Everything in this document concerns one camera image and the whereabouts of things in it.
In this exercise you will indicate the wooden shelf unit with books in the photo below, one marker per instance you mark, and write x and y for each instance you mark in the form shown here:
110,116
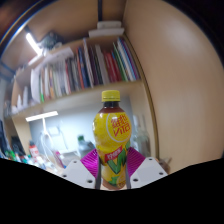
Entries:
83,96

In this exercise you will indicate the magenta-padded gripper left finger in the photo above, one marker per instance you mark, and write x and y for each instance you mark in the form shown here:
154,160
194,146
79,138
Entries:
76,171

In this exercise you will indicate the yellow drink bottle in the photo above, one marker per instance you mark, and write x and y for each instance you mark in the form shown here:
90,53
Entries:
111,133

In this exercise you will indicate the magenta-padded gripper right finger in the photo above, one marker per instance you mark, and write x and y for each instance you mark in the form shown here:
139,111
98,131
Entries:
148,170

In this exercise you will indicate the white wall power strip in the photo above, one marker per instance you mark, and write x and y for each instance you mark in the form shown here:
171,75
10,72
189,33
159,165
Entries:
54,131

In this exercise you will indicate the white desk lamp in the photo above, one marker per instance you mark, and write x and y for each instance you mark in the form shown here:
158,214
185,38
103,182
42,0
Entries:
41,116

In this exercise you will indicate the red and white can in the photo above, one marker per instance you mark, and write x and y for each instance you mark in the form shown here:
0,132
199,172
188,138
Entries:
33,150

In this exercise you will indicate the ceiling tube light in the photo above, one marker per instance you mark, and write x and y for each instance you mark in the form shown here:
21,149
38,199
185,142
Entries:
34,43

